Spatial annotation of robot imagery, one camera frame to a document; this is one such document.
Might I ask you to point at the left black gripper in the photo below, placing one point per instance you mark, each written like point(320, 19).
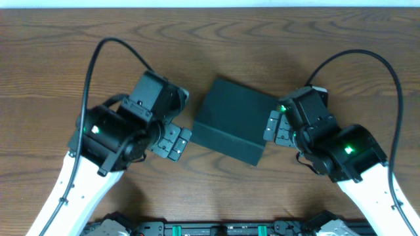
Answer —
point(170, 141)

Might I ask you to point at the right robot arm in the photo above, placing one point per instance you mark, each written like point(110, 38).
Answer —
point(349, 156)

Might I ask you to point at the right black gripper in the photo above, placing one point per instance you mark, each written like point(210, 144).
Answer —
point(279, 130)

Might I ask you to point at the dark green box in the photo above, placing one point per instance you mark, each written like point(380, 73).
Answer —
point(232, 120)

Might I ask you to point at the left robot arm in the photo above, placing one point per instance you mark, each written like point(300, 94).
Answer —
point(114, 134)

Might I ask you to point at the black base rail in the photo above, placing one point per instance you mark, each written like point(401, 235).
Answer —
point(325, 223)

